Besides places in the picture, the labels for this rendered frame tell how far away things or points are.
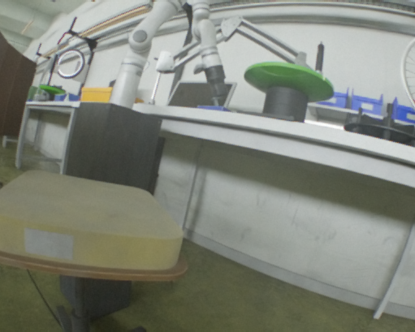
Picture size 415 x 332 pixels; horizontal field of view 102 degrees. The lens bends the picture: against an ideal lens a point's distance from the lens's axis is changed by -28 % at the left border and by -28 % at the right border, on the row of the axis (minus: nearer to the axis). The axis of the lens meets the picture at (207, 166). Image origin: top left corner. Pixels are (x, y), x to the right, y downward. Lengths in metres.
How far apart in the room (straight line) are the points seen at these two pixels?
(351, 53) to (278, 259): 1.61
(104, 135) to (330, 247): 1.49
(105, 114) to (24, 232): 0.50
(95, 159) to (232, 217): 1.29
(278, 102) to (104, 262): 0.62
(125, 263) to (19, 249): 0.17
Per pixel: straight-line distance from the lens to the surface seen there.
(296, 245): 1.71
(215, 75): 0.88
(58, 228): 0.35
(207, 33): 0.93
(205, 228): 1.96
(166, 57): 1.15
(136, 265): 0.38
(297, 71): 0.68
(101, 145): 0.74
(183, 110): 0.90
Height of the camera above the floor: 0.76
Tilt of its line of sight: 3 degrees down
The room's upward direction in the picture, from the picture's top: 13 degrees clockwise
